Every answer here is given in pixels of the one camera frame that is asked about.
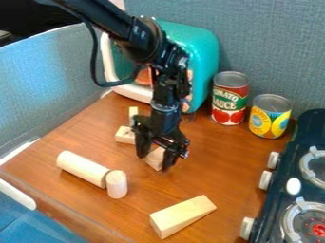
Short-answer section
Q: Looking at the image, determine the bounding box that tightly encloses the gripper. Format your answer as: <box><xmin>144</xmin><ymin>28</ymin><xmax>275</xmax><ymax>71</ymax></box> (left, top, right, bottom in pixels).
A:
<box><xmin>130</xmin><ymin>103</ymin><xmax>192</xmax><ymax>170</ymax></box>

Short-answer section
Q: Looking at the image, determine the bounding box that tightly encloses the rectangular wooden block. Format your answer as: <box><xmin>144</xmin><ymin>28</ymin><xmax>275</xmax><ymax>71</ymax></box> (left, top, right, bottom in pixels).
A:
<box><xmin>142</xmin><ymin>145</ymin><xmax>168</xmax><ymax>172</ymax></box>

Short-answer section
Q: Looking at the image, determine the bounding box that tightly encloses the wooden cube block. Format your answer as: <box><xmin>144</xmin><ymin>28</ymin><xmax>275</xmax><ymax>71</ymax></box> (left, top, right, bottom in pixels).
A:
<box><xmin>114</xmin><ymin>125</ymin><xmax>139</xmax><ymax>146</ymax></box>

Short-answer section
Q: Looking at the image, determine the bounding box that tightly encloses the small thin wooden block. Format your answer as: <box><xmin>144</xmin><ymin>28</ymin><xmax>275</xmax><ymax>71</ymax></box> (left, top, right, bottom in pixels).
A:
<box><xmin>126</xmin><ymin>105</ymin><xmax>142</xmax><ymax>127</ymax></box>

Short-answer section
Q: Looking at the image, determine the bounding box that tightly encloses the small wooden cylinder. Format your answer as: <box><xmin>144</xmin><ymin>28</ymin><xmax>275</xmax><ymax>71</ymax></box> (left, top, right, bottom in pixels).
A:
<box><xmin>104</xmin><ymin>169</ymin><xmax>130</xmax><ymax>200</ymax></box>

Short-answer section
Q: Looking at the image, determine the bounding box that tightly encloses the wooden wedge block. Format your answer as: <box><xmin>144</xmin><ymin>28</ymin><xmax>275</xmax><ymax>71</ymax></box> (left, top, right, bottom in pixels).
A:
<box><xmin>148</xmin><ymin>194</ymin><xmax>219</xmax><ymax>240</ymax></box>

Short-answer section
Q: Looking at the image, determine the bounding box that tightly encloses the large wooden cylinder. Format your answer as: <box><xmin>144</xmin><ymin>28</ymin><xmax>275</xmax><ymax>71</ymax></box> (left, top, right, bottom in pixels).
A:
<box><xmin>54</xmin><ymin>150</ymin><xmax>112</xmax><ymax>190</ymax></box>

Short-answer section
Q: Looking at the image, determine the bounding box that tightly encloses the red tomato can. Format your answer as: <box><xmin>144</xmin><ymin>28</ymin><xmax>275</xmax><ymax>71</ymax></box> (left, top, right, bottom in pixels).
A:
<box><xmin>209</xmin><ymin>70</ymin><xmax>251</xmax><ymax>126</ymax></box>

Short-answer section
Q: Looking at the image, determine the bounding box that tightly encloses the yellow can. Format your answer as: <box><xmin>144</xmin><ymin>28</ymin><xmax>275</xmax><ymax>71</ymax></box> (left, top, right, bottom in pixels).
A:
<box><xmin>247</xmin><ymin>93</ymin><xmax>294</xmax><ymax>140</ymax></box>

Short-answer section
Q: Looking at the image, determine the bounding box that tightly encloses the toy stove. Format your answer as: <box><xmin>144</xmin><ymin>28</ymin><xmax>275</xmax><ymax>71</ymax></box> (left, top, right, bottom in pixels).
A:
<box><xmin>239</xmin><ymin>108</ymin><xmax>325</xmax><ymax>243</ymax></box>

